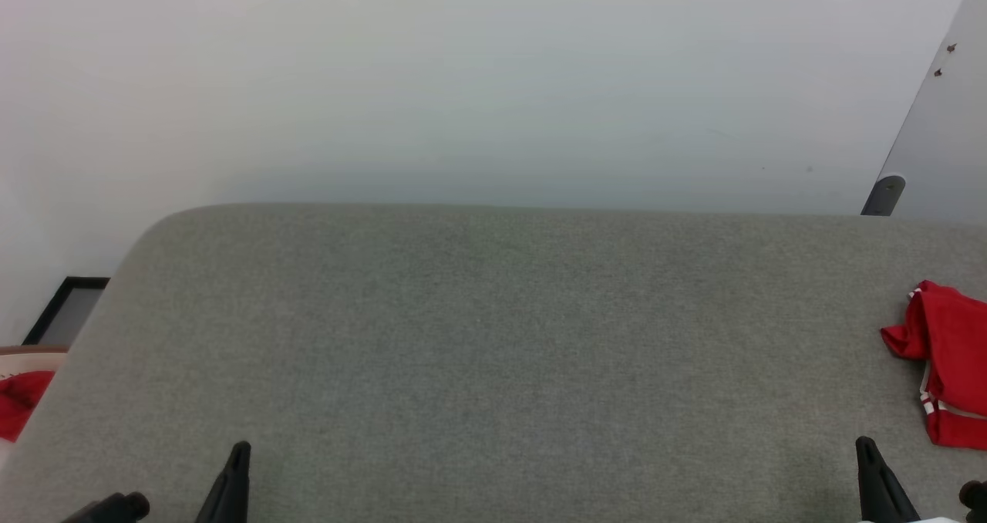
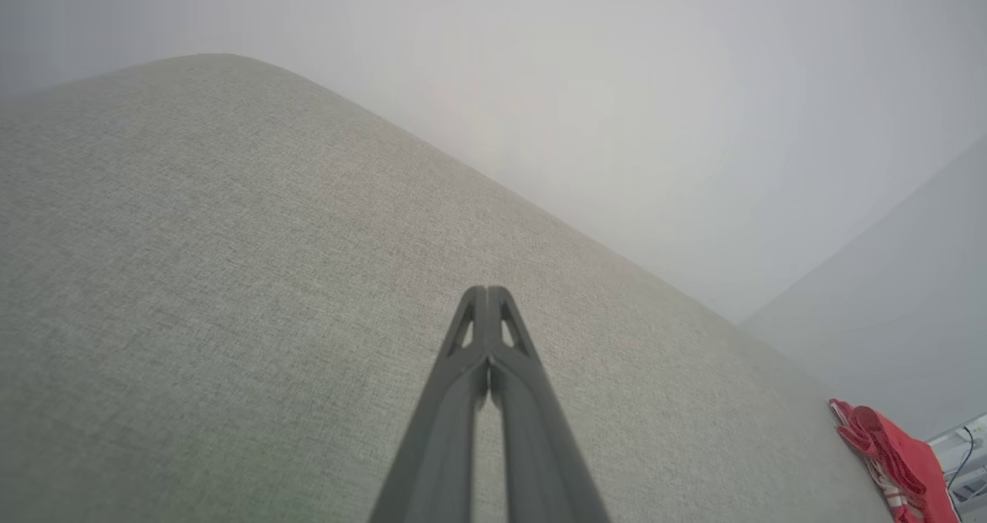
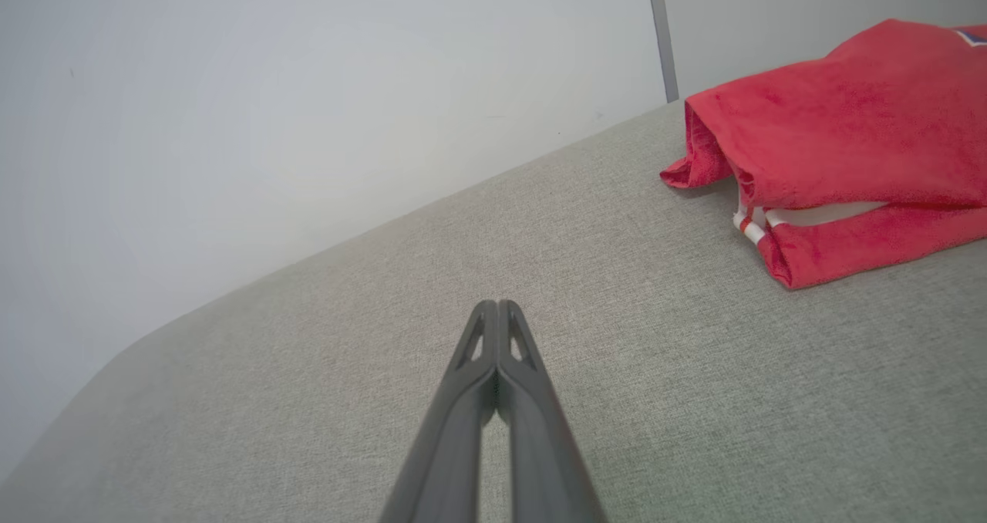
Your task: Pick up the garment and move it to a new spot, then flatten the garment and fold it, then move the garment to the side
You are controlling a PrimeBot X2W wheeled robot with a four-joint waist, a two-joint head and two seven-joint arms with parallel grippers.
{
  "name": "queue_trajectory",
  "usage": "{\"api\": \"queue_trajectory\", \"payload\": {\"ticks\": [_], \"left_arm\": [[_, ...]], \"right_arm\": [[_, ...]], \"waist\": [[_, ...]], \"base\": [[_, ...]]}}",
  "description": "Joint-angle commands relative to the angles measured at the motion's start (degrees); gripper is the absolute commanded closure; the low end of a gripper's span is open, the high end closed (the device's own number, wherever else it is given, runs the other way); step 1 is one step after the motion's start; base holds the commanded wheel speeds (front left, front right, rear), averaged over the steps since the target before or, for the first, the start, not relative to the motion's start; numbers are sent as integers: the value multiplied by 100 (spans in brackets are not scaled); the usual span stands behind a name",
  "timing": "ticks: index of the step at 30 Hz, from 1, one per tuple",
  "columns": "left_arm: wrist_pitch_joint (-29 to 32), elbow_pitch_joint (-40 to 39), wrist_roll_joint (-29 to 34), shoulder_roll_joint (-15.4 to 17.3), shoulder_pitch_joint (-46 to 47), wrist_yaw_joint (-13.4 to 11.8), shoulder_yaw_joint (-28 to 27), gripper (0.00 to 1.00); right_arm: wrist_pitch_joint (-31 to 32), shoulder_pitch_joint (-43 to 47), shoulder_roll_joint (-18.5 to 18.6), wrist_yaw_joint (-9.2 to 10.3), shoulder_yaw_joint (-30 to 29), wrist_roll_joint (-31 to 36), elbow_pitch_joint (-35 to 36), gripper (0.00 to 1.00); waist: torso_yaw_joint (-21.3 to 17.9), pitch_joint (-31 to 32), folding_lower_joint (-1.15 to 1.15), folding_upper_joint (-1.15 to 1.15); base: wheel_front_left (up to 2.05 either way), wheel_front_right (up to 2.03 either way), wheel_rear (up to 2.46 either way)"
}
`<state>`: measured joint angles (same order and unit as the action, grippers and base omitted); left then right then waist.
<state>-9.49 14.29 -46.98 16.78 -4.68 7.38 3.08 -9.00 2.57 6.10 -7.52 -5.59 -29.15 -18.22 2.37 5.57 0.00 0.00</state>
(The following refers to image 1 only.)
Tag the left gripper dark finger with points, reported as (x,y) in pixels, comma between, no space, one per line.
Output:
(231,492)

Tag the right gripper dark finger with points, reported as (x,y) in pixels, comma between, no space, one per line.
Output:
(883,496)

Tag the red and white shirt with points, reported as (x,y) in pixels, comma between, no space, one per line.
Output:
(956,353)

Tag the red garment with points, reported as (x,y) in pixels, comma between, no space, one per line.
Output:
(19,403)

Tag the dark grey panel foot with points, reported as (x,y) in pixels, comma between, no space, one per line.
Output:
(884,197)

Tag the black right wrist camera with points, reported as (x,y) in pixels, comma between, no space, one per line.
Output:
(976,504)

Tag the black rectangular frame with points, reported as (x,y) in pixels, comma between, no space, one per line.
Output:
(50,311)

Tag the light grey wall panel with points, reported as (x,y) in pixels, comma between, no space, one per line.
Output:
(948,122)

